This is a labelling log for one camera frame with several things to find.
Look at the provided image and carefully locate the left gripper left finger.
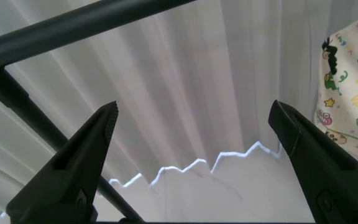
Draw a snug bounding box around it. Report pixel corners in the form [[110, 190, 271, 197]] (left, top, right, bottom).
[[6, 101, 119, 222]]

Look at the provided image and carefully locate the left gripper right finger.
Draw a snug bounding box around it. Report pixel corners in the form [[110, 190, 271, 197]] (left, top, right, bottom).
[[268, 99, 358, 222]]

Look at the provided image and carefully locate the cream printed garment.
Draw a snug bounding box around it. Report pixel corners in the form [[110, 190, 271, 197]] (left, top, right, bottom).
[[313, 11, 358, 166]]

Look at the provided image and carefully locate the black clothes rack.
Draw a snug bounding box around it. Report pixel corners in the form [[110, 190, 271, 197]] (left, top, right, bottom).
[[0, 0, 196, 222]]

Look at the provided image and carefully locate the white curtain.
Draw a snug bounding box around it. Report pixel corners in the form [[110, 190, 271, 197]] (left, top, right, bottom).
[[0, 0, 358, 218]]

